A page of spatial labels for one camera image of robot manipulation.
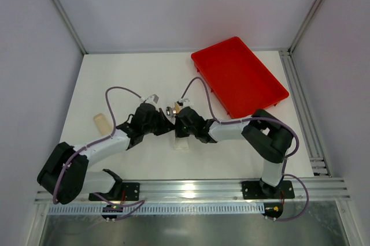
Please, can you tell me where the wooden utensil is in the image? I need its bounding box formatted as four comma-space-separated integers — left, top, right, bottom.
93, 113, 112, 136

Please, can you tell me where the silver spoon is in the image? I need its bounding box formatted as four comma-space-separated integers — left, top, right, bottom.
166, 106, 177, 118

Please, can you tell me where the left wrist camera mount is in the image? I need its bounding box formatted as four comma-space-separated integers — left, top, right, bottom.
140, 94, 159, 106

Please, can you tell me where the gold knife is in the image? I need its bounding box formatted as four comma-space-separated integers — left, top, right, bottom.
173, 102, 181, 114

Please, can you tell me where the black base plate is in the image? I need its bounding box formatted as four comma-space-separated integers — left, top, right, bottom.
98, 182, 140, 202
241, 180, 295, 200

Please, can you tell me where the aluminium front rail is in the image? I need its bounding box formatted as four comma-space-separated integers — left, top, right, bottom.
34, 178, 352, 204

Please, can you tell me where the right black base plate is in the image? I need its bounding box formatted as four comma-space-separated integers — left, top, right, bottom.
241, 180, 295, 200

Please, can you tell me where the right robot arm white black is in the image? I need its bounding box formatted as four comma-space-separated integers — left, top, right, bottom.
175, 107, 294, 198

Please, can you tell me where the left aluminium frame post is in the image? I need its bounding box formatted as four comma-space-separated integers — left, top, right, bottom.
50, 0, 88, 55

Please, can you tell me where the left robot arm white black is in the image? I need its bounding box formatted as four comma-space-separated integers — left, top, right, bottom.
37, 103, 175, 204

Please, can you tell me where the aluminium frame post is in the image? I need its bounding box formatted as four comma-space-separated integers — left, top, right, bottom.
288, 0, 325, 55
50, 0, 88, 55

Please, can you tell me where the right side aluminium rail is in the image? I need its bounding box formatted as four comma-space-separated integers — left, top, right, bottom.
279, 49, 331, 177

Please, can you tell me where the aluminium rail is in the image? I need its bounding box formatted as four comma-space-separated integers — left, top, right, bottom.
279, 49, 331, 177
34, 178, 352, 204

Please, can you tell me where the red plastic tray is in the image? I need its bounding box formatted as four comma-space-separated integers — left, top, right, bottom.
191, 36, 289, 118

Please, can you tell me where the slotted white cable duct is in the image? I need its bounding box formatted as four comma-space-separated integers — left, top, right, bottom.
48, 202, 265, 216

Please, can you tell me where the right aluminium frame post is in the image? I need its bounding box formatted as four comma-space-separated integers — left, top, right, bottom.
288, 0, 325, 55

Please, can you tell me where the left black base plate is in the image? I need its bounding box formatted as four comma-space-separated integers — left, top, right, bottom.
98, 182, 140, 202

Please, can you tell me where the white paper napkin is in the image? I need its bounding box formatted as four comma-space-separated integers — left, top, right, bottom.
163, 110, 190, 151

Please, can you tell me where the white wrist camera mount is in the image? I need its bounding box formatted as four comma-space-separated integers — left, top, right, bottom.
176, 98, 193, 110

